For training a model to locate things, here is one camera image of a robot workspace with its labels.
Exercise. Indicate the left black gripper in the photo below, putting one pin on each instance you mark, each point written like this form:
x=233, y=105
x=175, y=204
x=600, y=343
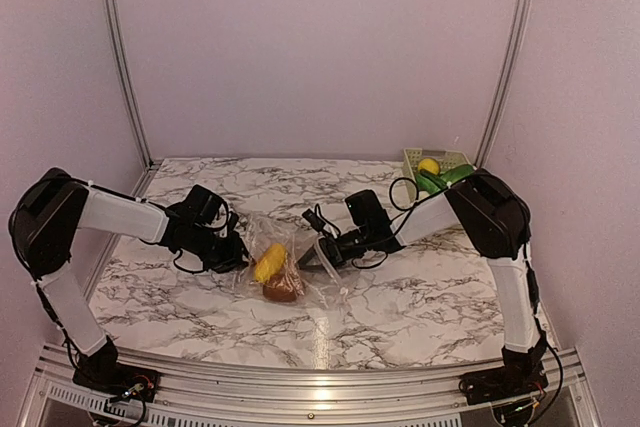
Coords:
x=232, y=258

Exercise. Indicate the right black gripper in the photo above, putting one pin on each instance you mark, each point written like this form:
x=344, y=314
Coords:
x=333, y=255

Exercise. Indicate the clear zip top bag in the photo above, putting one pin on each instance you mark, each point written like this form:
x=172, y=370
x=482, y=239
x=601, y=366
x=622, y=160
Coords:
x=323, y=288

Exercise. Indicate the fake green cucumber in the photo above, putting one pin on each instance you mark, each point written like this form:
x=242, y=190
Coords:
x=430, y=183

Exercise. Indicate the fake yellow pepper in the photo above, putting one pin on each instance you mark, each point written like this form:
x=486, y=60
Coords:
x=429, y=165

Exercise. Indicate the fake bok choy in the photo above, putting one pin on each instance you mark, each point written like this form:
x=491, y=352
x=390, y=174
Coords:
x=457, y=173

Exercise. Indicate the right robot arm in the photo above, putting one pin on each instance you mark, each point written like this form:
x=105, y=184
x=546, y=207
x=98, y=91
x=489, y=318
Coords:
x=497, y=223

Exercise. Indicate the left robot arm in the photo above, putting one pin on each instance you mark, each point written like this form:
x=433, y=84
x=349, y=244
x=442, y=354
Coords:
x=50, y=230

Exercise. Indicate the pale green plastic basket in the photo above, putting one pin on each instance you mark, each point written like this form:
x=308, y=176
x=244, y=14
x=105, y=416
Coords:
x=411, y=158

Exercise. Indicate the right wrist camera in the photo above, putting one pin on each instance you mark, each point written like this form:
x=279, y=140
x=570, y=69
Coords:
x=316, y=220

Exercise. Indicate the front aluminium rail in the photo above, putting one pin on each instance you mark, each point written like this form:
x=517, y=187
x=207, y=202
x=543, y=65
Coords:
x=197, y=393

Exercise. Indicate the right aluminium frame post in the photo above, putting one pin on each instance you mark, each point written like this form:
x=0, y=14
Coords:
x=515, y=40

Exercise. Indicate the aluminium frame post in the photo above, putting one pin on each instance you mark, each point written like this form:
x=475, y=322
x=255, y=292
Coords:
x=126, y=84
x=515, y=40

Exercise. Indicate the left aluminium frame post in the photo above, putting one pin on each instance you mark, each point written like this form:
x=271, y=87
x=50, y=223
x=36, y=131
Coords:
x=126, y=84

